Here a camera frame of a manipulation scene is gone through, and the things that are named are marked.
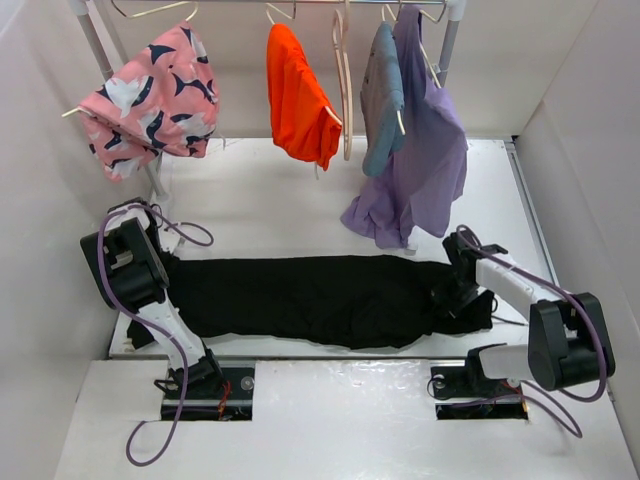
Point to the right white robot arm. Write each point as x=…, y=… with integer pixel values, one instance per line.
x=568, y=342

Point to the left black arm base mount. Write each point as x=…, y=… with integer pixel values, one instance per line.
x=231, y=401

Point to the lilac purple shirt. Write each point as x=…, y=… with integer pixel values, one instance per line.
x=426, y=176

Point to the aluminium rail right side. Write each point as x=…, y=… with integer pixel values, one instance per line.
x=542, y=252

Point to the wooden hanger under blue shorts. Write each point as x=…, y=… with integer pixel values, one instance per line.
x=388, y=16

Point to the blue-grey shorts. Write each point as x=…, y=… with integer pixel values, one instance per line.
x=382, y=102

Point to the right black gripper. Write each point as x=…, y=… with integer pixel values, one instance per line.
x=448, y=304

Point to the wooden hanger under lilac shirt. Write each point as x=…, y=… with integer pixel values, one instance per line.
x=423, y=14

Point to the wooden hanger under orange shorts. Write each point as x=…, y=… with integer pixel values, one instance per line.
x=332, y=115

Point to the black trousers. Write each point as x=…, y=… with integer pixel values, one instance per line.
x=357, y=302

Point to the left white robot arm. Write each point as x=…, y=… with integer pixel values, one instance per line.
x=126, y=259

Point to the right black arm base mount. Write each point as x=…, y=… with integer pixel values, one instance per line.
x=461, y=394

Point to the pink bird-print shorts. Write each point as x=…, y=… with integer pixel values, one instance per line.
x=165, y=100

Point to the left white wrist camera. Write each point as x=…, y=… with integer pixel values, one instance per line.
x=170, y=241

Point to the orange shorts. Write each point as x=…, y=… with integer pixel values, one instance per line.
x=300, y=100

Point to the aluminium rail front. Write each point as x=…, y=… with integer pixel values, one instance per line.
x=318, y=357

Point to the aluminium rail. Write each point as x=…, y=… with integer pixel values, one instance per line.
x=318, y=357
x=542, y=252

